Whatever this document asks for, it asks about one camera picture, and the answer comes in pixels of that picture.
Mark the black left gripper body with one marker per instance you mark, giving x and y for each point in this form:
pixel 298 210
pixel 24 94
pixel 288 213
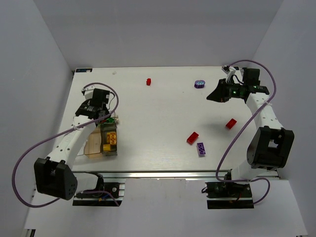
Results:
pixel 102 118

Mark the small red lego piece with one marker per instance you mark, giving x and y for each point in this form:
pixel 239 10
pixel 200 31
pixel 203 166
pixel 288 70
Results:
pixel 148 82

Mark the purple round lego piece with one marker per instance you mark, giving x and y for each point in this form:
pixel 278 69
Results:
pixel 199 84

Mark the purple lego brick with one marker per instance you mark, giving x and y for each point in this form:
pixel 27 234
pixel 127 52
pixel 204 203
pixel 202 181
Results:
pixel 201 149

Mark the clear smoky long container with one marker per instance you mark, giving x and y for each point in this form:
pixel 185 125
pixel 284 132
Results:
pixel 116 121

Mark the aluminium table front rail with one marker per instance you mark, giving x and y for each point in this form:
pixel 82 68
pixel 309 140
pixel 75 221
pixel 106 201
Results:
pixel 154 175

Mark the yellow two-by-three lego brick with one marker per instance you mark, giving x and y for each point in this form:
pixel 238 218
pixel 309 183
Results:
pixel 111 138

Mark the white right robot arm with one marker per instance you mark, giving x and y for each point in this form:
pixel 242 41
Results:
pixel 270 147

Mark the amber clear container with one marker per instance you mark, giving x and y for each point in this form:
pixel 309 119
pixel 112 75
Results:
pixel 92 148

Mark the dark grey clear container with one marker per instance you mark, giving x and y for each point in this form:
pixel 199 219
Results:
pixel 104 129

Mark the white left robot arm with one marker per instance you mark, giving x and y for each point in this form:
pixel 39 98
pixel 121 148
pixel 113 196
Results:
pixel 54 176

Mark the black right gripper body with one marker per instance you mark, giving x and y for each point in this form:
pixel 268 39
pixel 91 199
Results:
pixel 224 90

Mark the left blue table label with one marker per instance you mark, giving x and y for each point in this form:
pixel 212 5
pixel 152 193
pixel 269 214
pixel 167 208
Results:
pixel 83 70

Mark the red two-by-two lego brick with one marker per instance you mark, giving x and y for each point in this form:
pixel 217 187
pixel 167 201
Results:
pixel 192 138

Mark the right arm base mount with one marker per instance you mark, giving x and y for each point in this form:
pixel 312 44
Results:
pixel 226 195

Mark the yellow round decorated lego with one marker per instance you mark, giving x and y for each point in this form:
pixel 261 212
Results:
pixel 106 148

